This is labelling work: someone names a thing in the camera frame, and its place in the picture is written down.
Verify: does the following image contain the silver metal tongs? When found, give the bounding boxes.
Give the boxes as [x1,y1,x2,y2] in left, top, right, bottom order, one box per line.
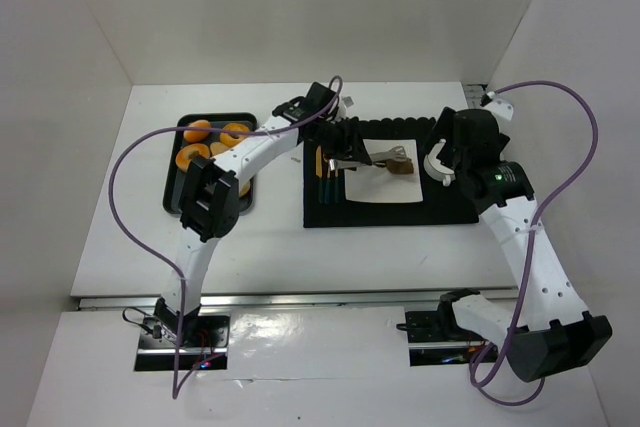
[327,146,409,171]

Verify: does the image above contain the brown croissant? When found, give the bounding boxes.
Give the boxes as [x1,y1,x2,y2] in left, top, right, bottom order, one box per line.
[385,158,415,176]

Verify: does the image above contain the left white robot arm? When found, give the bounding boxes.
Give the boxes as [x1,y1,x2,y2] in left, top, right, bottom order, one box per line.
[154,115,368,345]

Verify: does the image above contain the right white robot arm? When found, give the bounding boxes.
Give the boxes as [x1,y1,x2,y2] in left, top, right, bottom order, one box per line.
[427,108,613,382]

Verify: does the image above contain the oblong bread roll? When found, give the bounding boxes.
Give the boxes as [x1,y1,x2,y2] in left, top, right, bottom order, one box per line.
[209,142,230,157]

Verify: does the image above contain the black placemat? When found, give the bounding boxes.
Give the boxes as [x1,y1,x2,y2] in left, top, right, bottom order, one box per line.
[303,117,479,228]

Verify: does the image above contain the white square plate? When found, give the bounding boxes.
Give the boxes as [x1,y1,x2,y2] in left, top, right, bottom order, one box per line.
[344,139,423,204]

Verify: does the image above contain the round crumbly bun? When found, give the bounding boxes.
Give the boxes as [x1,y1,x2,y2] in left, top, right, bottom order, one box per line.
[239,180,252,198]

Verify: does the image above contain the orange bagel far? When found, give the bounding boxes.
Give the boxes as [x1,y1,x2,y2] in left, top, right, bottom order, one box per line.
[219,123,250,148]

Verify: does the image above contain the orange bagel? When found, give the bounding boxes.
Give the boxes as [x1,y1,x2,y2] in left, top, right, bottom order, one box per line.
[219,123,250,148]
[175,143,210,172]

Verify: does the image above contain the black baking tray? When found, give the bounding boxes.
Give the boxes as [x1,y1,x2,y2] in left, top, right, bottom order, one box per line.
[162,112,258,216]

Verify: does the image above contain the plain orange bun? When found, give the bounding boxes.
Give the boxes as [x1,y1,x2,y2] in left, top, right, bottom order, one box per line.
[183,119,211,144]

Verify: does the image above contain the orange bagel near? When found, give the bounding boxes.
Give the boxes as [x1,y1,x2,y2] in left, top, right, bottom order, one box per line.
[175,143,210,172]

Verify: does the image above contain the gold spoon green handle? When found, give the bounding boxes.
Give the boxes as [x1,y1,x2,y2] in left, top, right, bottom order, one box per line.
[324,169,334,205]

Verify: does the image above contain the white two-handled bowl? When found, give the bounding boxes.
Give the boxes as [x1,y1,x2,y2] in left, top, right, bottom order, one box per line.
[423,139,455,187]

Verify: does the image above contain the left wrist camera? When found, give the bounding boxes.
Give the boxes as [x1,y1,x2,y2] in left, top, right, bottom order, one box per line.
[302,82,338,115]

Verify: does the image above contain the aluminium side rail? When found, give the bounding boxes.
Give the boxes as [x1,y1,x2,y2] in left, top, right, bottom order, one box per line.
[462,84,487,109]

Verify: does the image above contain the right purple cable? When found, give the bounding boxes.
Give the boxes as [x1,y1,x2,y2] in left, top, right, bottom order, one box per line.
[469,80,599,406]

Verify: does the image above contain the purple cable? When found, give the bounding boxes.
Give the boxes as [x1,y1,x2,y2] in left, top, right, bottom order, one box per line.
[109,75,344,400]
[469,80,599,406]

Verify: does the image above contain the aluminium table edge rail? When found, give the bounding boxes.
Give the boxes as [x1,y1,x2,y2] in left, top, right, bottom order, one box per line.
[77,286,519,311]

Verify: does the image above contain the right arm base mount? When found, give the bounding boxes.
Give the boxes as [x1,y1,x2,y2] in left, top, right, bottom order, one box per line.
[396,288,487,367]

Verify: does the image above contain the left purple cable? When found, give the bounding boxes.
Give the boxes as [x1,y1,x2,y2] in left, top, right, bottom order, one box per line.
[109,75,344,400]

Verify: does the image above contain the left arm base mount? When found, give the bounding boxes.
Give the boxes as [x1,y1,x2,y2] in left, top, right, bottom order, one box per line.
[122,307,230,372]

